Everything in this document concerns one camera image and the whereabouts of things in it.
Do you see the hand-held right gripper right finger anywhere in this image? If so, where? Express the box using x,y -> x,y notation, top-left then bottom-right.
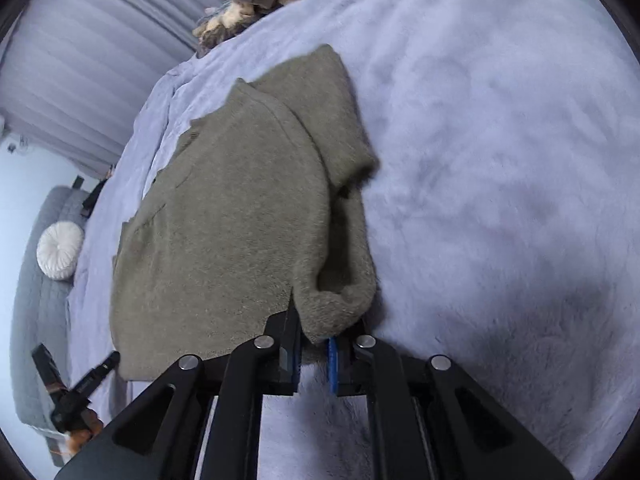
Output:
327,332 -> 576,480

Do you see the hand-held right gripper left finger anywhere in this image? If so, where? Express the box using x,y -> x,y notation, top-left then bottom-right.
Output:
54,294 -> 303,480

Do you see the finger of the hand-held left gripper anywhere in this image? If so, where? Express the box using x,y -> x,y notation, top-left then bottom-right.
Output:
70,350 -> 122,397
31,343 -> 68,397

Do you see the olive brown knit sweater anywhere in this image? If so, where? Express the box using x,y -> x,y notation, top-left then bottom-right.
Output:
109,44 -> 381,382

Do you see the person's left hand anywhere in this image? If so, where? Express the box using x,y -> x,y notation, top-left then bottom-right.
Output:
66,406 -> 104,459

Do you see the grey quilted headboard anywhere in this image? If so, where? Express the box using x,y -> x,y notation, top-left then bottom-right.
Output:
10,185 -> 101,466

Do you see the round white pleated pillow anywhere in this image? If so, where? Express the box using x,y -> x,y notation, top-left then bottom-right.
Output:
36,221 -> 85,281

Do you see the lavender fleece blanket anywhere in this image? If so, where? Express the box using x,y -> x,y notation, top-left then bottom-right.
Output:
65,0 -> 640,480

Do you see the grey curtain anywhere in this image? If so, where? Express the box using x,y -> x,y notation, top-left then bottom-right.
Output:
0,0 -> 251,181

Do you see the brown fuzzy garment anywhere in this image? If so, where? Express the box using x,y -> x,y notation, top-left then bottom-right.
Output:
192,0 -> 281,58

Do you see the black strap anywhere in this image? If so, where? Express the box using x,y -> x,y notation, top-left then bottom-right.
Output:
72,175 -> 108,218

